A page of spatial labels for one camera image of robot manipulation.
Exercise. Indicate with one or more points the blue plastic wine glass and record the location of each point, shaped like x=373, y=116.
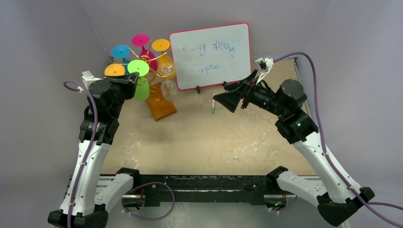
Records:
x=120, y=52

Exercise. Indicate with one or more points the orange plastic wine glass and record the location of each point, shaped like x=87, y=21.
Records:
x=114, y=70

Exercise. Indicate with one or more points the green plastic wine glass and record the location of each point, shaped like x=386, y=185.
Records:
x=142, y=91

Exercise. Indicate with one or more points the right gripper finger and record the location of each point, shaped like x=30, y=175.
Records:
x=235, y=85
x=231, y=99

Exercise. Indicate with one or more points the pink framed whiteboard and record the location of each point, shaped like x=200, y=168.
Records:
x=211, y=56

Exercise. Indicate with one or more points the black aluminium base frame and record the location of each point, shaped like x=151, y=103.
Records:
x=152, y=189

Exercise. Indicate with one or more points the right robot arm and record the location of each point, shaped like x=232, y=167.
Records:
x=336, y=195

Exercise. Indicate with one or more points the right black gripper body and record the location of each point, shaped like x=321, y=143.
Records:
x=247, y=95

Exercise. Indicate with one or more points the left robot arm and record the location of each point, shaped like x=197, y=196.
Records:
x=84, y=206

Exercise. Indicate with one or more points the clear wine glass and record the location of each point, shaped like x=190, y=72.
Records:
x=168, y=87

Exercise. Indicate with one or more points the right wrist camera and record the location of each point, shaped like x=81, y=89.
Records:
x=265, y=65

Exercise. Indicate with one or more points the gold wire wine glass rack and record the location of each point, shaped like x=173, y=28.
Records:
x=159, y=107

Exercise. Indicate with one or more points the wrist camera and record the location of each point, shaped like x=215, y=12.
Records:
x=87, y=78
x=265, y=65

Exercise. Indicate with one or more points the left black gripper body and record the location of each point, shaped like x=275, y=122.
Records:
x=123, y=91

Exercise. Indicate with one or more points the green whiteboard marker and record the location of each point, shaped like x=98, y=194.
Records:
x=213, y=106

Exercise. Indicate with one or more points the pink plastic wine glass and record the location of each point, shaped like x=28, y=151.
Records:
x=143, y=40

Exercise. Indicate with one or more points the yellow plastic wine glass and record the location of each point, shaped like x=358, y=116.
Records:
x=163, y=46

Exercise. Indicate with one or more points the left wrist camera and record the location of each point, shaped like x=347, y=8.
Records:
x=87, y=78

